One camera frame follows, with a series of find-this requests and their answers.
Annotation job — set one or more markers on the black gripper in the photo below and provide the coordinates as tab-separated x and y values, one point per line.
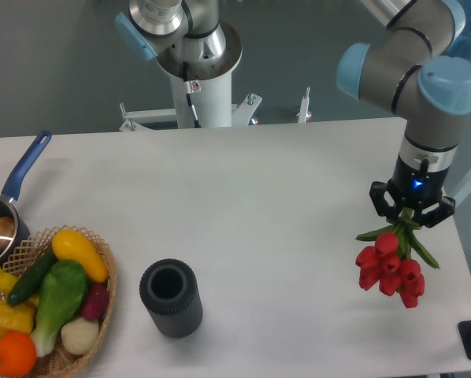
407	183

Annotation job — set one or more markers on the red tulip bouquet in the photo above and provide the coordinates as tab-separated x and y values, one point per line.
392	260

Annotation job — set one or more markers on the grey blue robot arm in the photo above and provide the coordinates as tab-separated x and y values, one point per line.
410	76

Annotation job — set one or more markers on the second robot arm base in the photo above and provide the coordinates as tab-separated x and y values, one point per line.
187	38

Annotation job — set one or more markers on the dark grey ribbed vase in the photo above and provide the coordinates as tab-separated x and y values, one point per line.
169	291

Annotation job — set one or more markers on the red radish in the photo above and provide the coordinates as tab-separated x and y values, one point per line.
96	302

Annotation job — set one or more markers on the yellow squash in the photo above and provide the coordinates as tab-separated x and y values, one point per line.
68	244

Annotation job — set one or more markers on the white garlic bulb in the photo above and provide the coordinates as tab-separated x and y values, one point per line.
79	335

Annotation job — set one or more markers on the green bok choy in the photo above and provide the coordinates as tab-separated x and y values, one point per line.
60	296

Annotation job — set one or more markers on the green cucumber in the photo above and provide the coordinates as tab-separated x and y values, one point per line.
31	280

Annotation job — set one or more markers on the woven wicker basket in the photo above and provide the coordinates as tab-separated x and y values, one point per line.
61	363

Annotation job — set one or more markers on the yellow banana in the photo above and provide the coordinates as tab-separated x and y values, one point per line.
8	281

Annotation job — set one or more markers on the orange fruit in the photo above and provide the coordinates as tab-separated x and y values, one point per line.
17	354

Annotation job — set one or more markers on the yellow corn cob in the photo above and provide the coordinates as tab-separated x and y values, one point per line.
19	318

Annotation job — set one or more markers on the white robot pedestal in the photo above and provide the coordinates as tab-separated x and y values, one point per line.
212	98

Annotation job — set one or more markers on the blue handled saucepan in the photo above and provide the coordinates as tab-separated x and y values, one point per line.
11	191

